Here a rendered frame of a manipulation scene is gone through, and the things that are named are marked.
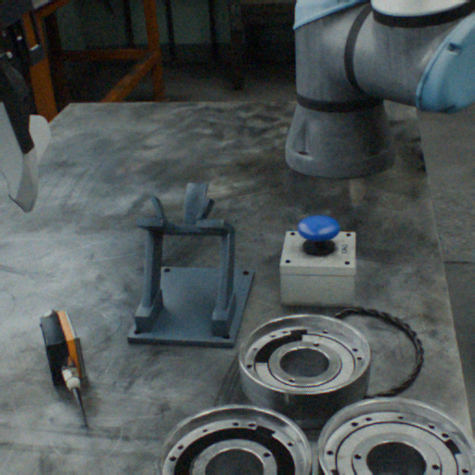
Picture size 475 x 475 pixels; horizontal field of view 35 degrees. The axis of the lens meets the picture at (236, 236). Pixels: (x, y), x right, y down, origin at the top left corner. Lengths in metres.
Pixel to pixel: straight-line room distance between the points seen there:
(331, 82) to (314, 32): 0.06
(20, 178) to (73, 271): 0.28
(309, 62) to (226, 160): 0.19
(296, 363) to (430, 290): 0.19
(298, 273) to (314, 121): 0.33
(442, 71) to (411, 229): 0.18
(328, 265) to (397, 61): 0.28
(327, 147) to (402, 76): 0.16
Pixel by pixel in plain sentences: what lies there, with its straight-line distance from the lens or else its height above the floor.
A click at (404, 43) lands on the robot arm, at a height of 0.99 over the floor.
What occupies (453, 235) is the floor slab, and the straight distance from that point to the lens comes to 2.59.
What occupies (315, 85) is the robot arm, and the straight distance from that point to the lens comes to 0.99.
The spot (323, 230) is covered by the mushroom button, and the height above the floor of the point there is 0.87.
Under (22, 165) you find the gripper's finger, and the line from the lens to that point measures 0.57.
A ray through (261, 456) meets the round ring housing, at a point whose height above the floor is 0.83.
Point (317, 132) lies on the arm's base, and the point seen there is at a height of 0.86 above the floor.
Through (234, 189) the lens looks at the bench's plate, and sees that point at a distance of 0.99.
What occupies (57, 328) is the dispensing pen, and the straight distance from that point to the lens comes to 0.67.
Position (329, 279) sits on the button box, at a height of 0.83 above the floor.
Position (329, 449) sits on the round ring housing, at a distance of 0.55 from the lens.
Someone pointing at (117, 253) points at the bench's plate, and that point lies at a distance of 0.86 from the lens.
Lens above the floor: 1.21
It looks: 28 degrees down
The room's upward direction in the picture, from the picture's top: 4 degrees counter-clockwise
